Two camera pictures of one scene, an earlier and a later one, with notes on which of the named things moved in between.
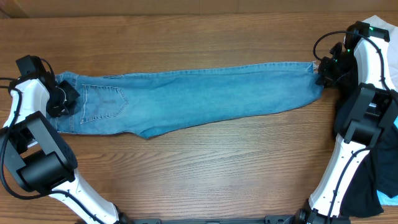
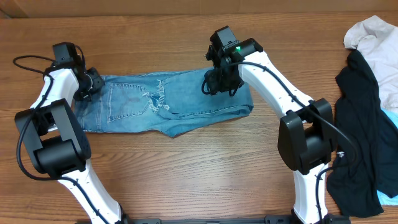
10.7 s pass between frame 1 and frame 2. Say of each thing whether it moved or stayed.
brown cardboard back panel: stayed
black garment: stayed
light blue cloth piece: stayed
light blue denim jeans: moved
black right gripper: moved
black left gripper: moved
